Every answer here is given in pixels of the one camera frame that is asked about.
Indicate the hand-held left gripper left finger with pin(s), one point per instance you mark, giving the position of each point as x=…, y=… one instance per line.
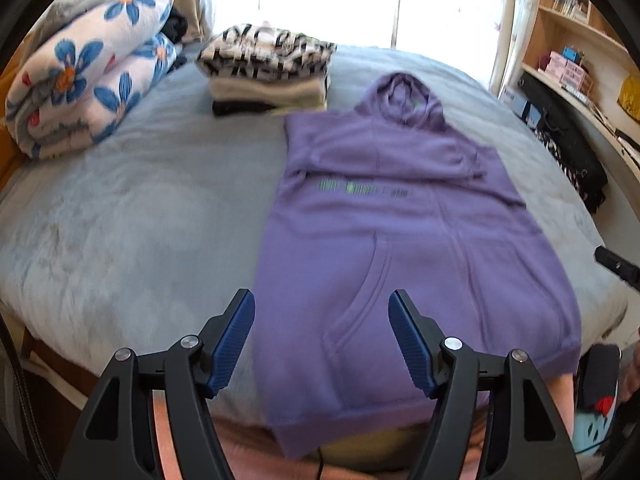
x=232, y=340

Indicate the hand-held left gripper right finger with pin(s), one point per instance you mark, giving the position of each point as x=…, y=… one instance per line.
x=412, y=345

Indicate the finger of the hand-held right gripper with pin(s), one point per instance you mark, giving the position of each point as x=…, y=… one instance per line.
x=617, y=267

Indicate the purple zip hoodie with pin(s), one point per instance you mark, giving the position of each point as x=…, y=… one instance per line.
x=380, y=240

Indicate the dark clothes pile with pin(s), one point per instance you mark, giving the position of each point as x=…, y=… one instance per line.
x=175, y=25

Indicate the black white patterned cloth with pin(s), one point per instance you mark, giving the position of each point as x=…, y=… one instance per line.
x=552, y=147

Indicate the grey bed blanket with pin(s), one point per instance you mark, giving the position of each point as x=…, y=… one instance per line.
x=125, y=240

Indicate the black bag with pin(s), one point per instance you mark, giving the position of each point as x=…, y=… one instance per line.
x=565, y=130

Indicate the yellow cloth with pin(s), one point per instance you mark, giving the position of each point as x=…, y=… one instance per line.
x=630, y=97

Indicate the blue white box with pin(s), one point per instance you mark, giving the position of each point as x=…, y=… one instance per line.
x=510, y=97

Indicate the stack of pink boxes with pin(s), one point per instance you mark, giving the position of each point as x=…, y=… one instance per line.
x=565, y=70

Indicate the small blue box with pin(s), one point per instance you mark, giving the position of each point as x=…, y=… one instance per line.
x=572, y=54

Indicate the wooden bookshelf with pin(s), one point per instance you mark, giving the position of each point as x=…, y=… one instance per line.
x=555, y=25

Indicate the sheer white curtain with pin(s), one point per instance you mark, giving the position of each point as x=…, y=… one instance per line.
x=505, y=35

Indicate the row of books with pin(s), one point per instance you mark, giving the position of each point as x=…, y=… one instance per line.
x=570, y=4

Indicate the black white printed folded garment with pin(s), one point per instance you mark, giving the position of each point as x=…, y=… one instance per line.
x=260, y=55

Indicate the blue floral fleece blanket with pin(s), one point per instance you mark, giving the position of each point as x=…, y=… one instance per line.
x=75, y=75

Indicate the wooden headboard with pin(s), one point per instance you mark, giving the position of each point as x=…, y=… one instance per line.
x=7, y=90

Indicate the grey cloth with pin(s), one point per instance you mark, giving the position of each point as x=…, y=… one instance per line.
x=65, y=10

